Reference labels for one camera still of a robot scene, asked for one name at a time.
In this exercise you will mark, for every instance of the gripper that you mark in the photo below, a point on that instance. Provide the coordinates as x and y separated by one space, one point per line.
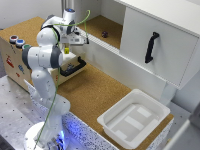
77 39

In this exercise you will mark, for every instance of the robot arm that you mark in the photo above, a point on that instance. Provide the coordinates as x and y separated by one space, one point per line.
42 81

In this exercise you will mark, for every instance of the yellow block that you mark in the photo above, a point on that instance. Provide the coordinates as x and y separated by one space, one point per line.
66 50

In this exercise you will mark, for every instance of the purple block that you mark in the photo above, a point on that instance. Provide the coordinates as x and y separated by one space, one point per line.
105 34

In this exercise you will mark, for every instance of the wooden drawer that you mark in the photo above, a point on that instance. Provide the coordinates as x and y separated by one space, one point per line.
66 60

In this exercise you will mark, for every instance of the white cabinet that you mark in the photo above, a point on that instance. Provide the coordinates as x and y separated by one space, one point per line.
110 65

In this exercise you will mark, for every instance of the green button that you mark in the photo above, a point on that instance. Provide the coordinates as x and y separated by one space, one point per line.
26 46

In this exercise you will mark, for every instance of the blue button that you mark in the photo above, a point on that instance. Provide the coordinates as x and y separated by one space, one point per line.
20 42

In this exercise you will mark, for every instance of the red button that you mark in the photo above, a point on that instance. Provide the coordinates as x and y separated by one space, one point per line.
13 38

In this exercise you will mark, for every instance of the wooden drawer box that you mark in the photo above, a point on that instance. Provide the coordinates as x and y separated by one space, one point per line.
15 68

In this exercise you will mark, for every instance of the white sliding door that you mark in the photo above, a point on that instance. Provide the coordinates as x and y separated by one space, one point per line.
173 56

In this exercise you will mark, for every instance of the white plastic box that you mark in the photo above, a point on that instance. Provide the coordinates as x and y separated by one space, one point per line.
133 120

